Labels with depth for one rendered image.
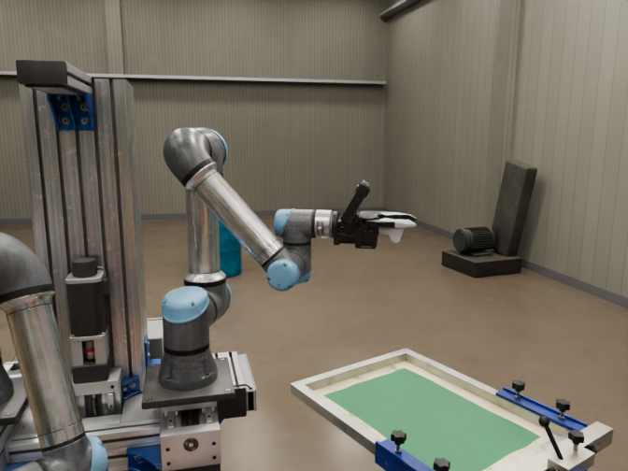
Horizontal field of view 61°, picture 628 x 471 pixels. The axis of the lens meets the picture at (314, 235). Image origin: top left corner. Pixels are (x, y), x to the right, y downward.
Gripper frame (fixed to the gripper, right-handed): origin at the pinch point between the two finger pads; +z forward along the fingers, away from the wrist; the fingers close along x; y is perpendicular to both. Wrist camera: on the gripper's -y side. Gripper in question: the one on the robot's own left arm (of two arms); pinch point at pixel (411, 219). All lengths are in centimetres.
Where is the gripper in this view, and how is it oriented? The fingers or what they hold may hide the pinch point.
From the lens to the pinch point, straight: 137.8
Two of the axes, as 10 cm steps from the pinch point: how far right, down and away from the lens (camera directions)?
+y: 0.2, 9.5, 3.2
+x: -1.8, 3.2, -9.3
